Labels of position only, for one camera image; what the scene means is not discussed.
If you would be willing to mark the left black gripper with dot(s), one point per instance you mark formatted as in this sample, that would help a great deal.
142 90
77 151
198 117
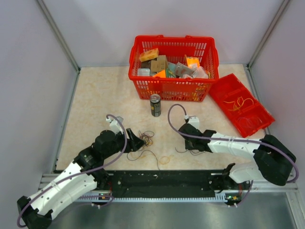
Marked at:
134 143

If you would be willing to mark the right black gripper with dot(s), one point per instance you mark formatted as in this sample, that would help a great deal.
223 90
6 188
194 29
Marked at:
188 146

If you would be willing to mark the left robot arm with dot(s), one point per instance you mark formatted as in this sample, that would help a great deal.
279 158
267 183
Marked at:
84 174

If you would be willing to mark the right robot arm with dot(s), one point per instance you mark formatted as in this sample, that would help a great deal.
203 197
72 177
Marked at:
267 157

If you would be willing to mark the black drink can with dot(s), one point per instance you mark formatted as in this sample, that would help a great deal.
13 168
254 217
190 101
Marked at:
155 105

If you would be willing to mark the red compartment tray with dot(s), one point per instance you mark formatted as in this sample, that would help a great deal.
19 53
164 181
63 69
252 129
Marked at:
245 112

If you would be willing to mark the clear plastic pack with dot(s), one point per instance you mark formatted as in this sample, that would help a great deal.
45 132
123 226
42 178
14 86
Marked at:
146 72

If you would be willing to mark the orange triangular pack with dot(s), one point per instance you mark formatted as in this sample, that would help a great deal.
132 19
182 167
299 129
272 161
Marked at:
161 74

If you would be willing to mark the grey printed packet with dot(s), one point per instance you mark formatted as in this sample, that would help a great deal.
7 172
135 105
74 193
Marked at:
181 69

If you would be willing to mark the red plastic shopping basket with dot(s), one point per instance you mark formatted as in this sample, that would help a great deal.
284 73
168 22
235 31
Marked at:
175 49

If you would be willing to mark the orange glowing box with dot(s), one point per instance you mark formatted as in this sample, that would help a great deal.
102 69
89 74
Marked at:
192 62

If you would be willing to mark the brown cardboard box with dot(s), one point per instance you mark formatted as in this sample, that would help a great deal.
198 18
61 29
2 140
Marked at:
159 64

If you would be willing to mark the yellow snack box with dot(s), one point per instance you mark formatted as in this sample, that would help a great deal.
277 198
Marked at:
149 55

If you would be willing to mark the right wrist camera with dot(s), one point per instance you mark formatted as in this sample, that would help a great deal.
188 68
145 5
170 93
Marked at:
193 121

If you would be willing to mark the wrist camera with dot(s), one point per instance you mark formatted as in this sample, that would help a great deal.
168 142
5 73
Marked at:
193 121
114 125

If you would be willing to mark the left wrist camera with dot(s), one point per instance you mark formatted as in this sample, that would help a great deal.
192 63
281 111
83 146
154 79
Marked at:
114 125

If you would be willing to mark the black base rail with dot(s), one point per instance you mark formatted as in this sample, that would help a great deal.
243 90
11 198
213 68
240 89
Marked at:
167 183

